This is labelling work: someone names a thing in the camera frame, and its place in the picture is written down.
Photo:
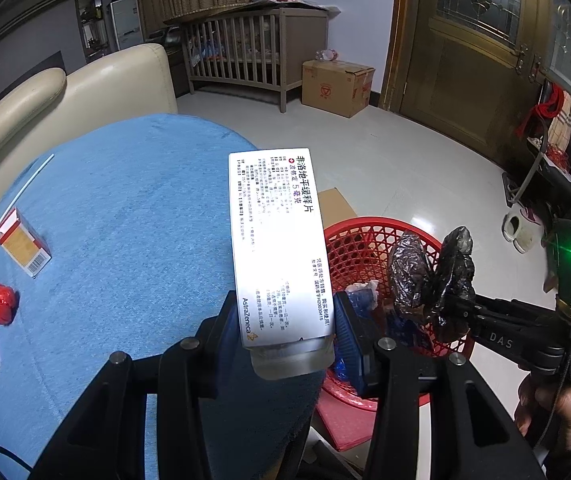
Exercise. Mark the person's right hand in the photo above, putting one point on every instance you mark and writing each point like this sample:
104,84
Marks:
565,405

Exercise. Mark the blue plastic bag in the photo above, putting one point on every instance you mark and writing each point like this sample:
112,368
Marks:
365,302

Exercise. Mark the thin white rod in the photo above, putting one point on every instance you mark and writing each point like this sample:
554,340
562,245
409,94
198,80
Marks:
25,187

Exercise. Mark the metal clothes rack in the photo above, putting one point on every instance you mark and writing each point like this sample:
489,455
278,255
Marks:
530,175

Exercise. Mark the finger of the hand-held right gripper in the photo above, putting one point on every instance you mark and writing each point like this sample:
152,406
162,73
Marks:
515,342
510,310

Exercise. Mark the white standing air conditioner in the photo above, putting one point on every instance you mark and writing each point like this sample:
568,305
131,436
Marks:
125,22

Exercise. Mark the red plastic basket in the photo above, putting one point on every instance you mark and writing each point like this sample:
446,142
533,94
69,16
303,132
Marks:
360,240

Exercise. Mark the red wrapper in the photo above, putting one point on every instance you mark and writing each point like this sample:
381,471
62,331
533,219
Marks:
0,302

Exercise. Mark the flat cardboard sheet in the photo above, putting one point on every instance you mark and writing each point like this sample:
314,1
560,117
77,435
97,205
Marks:
335,205

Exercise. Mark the brown cardboard box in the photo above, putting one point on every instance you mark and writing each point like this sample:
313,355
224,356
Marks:
335,87

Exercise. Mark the red cloth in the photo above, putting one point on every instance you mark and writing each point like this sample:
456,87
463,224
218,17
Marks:
545,105

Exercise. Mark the white slipper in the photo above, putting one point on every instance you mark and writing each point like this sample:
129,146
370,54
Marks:
514,225
528,240

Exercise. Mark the red and yellow medicine box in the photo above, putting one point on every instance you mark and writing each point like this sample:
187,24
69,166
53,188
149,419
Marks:
25,247

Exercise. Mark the red stool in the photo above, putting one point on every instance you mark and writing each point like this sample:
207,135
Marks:
345,422

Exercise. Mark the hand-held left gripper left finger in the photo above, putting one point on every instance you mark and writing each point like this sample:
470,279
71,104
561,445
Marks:
220,340

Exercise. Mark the wooden crib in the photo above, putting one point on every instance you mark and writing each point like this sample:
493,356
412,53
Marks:
245,45

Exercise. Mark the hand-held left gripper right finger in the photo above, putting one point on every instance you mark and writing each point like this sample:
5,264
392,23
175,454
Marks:
350,340

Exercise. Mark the white medicine box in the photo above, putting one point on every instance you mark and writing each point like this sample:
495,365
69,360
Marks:
275,240

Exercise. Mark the blue table cloth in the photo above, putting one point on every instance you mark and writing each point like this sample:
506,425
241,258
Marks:
130,220

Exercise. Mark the brown wooden door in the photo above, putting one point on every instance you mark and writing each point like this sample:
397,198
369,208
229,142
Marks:
465,75

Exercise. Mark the black plastic bag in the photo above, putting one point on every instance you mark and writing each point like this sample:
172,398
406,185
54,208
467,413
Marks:
410,270

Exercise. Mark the clear plastic bottle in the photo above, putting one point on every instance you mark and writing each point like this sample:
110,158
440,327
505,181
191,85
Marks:
328,54

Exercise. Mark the plaid cloth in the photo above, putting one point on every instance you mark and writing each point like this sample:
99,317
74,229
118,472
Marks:
563,125

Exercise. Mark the wall shelf unit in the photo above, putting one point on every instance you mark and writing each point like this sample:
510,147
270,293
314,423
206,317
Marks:
93,22

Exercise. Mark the cream leather sofa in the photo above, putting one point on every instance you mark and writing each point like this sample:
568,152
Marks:
115,90

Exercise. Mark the black wall television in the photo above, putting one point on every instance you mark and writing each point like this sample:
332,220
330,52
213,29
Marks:
20,85

